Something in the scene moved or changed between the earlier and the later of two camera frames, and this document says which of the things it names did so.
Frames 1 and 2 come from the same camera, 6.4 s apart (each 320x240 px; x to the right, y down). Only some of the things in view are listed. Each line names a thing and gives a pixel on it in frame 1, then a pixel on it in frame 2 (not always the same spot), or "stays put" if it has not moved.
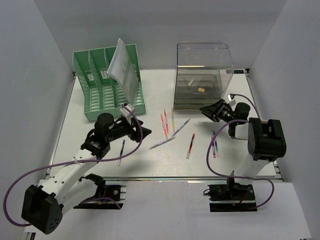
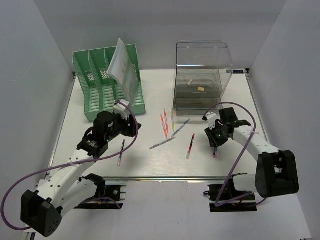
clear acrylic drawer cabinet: (204, 71) stays put
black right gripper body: (226, 114) to (217, 134)
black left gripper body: (122, 129) stays put
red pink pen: (166, 120) stays put
